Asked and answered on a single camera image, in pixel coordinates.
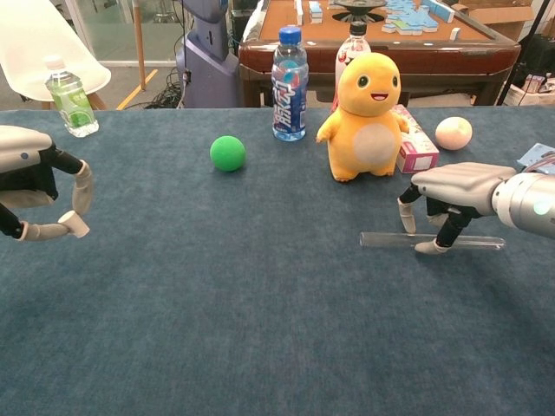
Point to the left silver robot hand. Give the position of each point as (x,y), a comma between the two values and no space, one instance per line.
(21,147)

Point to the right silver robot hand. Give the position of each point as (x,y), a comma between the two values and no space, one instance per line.
(459,184)

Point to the clear glass test tube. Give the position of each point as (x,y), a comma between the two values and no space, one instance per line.
(386,239)

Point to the peach coloured ball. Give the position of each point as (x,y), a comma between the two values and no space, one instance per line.
(453,134)

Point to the pink floral carton box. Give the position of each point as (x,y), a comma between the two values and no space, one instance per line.
(418,154)

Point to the green label clear bottle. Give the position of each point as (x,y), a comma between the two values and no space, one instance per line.
(73,104)

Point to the small light blue box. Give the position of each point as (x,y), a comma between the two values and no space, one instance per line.
(535,154)

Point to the yellow plush duck toy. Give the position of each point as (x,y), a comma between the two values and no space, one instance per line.
(368,130)

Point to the white chair with wooden legs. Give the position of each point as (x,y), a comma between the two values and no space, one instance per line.
(43,39)

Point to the white box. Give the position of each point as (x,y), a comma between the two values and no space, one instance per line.
(531,93)

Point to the brown mahjong table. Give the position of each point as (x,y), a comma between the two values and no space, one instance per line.
(433,56)

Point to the black tripod stand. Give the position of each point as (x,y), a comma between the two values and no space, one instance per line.
(522,52)

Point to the white mahjong tile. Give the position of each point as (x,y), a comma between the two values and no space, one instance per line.
(455,34)

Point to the cardboard box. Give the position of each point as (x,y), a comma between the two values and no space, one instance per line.
(503,21)

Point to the black cap white drink bottle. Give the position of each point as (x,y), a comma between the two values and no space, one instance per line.
(349,47)

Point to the blue cap water bottle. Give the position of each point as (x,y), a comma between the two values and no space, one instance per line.
(288,95)

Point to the green foam ball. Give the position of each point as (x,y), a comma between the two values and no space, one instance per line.
(227,154)

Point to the blue grey machine base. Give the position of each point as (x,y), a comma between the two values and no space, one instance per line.
(208,56)

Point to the dark blue table mat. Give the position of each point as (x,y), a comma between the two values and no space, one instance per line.
(217,303)

